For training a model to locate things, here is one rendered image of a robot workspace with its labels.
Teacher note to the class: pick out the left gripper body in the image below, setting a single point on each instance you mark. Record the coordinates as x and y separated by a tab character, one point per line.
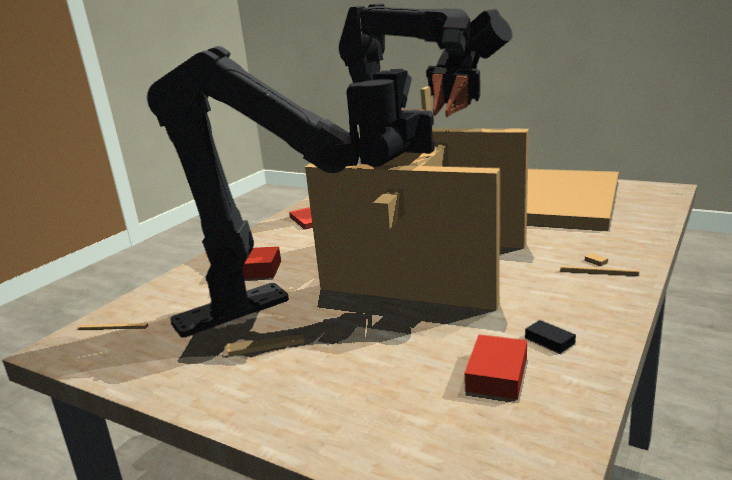
449	75

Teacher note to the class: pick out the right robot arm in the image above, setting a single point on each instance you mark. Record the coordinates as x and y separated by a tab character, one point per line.
228	239

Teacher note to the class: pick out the tan flat board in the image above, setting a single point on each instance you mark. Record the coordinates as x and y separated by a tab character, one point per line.
573	199

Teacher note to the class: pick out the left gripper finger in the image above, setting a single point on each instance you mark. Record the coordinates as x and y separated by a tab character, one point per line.
460	93
438	93

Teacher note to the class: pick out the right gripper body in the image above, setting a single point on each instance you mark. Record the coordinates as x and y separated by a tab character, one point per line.
422	143

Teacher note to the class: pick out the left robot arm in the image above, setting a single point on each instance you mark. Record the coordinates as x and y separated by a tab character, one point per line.
450	28

